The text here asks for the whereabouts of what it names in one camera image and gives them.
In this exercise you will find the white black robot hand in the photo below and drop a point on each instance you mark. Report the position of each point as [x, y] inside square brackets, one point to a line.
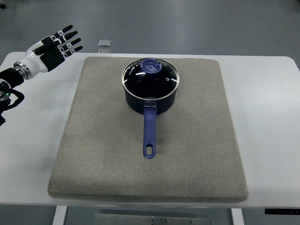
[48, 53]

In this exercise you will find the glass lid blue knob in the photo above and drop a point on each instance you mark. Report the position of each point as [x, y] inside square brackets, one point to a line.
[150, 78]

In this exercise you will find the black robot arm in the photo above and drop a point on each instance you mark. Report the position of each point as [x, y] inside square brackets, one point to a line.
[9, 97]

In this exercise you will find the lower floor socket plate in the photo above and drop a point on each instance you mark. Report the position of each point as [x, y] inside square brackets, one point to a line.
[104, 50]

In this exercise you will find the floor socket plate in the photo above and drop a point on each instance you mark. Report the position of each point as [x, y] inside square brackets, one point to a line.
[104, 50]
[104, 43]

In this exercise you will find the upper floor socket plate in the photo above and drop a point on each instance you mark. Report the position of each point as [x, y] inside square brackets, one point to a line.
[104, 43]

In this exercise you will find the beige fabric mat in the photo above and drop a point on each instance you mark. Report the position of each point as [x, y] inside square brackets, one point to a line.
[197, 157]

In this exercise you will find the white table leg left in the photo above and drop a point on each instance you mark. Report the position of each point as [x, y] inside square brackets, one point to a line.
[60, 215]

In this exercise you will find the white table leg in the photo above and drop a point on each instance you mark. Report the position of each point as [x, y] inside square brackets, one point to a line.
[237, 216]
[60, 215]

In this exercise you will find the white table leg right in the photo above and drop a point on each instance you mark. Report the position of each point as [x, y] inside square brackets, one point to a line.
[237, 216]

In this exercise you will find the black table control panel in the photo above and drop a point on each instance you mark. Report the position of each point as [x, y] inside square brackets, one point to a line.
[278, 211]

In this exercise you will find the dark saucepan blue handle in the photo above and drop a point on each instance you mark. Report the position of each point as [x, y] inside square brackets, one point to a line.
[149, 108]

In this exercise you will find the metal table base plate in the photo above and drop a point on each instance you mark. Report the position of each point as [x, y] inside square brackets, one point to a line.
[119, 219]

